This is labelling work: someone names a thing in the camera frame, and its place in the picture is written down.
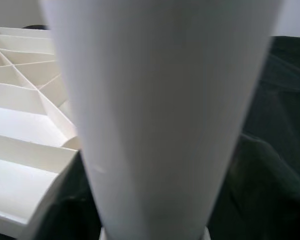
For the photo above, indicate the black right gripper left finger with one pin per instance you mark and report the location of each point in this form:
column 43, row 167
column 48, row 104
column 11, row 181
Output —
column 75, row 215

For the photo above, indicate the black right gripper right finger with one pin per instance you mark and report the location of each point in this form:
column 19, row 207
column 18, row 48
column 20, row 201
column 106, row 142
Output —
column 270, row 200

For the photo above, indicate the white plastic table top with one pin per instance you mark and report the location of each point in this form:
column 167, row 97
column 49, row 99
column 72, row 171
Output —
column 20, row 150

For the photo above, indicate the white plastic table leg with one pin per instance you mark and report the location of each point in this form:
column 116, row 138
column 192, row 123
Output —
column 160, row 112

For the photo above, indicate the black table cloth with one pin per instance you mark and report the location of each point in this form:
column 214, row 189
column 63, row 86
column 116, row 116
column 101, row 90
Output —
column 285, row 87

